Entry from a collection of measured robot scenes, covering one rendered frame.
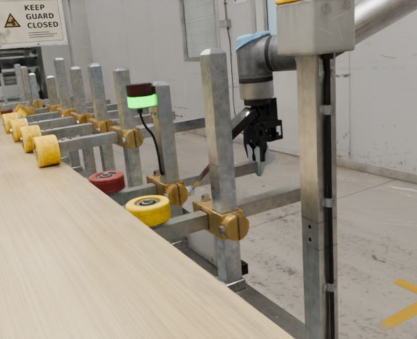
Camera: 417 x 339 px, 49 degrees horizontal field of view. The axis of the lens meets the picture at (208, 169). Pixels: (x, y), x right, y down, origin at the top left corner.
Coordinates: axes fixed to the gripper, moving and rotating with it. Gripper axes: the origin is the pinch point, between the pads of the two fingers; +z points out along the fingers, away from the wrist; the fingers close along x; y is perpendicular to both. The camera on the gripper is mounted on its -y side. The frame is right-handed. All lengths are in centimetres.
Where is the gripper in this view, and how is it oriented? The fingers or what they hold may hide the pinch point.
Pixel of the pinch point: (256, 172)
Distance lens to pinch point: 126.9
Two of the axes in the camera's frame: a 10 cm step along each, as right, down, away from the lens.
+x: -4.9, -1.9, 8.5
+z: 1.1, 9.6, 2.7
